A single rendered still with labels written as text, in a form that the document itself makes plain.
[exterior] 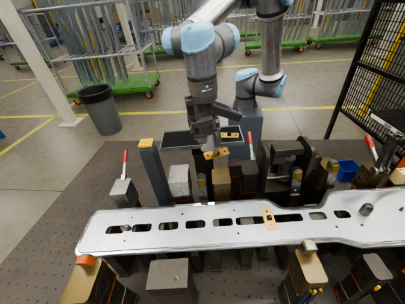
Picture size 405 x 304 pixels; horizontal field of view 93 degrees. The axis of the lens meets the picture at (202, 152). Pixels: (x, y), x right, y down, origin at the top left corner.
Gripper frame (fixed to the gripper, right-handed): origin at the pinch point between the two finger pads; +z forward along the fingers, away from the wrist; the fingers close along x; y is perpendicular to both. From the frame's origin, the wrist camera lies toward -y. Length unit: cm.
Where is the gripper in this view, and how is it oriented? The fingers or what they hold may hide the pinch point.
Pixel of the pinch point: (216, 149)
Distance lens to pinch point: 63.8
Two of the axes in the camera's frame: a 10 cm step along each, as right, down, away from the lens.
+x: 2.7, 6.0, -7.5
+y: -9.6, 2.5, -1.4
